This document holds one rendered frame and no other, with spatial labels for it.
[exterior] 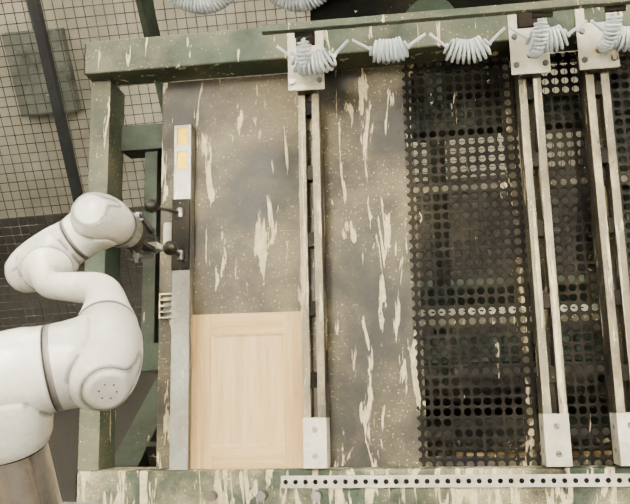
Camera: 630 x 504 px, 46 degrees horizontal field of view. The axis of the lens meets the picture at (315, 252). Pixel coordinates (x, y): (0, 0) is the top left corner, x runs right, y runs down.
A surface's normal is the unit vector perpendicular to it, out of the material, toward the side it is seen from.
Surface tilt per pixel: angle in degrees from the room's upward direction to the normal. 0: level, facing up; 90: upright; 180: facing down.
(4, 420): 87
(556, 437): 56
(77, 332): 14
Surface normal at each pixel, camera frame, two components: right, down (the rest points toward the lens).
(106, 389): 0.40, 0.37
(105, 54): -0.14, -0.18
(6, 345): 0.04, -0.69
